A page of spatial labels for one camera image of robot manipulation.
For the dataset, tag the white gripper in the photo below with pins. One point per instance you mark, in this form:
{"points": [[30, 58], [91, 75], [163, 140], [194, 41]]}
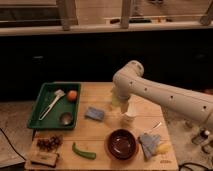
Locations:
{"points": [[123, 106]]}

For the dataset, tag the blue sponge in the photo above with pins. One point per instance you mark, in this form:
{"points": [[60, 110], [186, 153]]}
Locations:
{"points": [[95, 114]]}

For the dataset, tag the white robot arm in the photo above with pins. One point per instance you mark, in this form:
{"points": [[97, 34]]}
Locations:
{"points": [[193, 105]]}

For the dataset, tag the green plastic cup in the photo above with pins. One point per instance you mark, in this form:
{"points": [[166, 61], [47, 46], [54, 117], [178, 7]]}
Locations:
{"points": [[115, 101]]}

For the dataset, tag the white paper cup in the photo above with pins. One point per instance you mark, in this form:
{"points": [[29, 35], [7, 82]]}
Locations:
{"points": [[130, 115]]}

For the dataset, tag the metal spoon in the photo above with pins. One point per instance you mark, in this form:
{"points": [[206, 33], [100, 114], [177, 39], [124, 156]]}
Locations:
{"points": [[153, 128]]}

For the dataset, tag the dark red bowl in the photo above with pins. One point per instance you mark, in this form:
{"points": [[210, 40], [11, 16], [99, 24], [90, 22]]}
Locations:
{"points": [[121, 144]]}

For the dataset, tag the orange fruit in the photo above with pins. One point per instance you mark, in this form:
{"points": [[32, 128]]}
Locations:
{"points": [[72, 95]]}

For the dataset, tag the blue grey cloth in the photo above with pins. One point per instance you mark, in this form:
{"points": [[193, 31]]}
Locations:
{"points": [[149, 144]]}

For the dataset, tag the small metal cup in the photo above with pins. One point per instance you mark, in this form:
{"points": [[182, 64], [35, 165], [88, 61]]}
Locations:
{"points": [[65, 118]]}

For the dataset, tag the white dish brush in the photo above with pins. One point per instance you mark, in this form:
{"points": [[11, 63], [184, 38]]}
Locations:
{"points": [[58, 95]]}

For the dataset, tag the yellow banana toy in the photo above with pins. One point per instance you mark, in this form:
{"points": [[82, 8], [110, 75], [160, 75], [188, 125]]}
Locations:
{"points": [[162, 148]]}

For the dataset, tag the green chili pepper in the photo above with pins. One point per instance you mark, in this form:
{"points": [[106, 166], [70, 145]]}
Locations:
{"points": [[84, 154]]}

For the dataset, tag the green plastic tray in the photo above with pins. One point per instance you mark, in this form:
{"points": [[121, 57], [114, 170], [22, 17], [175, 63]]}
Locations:
{"points": [[45, 97]]}

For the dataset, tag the bunch of dark grapes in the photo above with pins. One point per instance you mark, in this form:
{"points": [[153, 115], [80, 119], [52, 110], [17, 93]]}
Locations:
{"points": [[49, 144]]}

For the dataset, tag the spice bottles rack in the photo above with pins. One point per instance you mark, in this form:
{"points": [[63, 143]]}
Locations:
{"points": [[200, 138]]}

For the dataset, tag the brown wooden block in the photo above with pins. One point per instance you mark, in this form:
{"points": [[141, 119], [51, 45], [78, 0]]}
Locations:
{"points": [[44, 158]]}

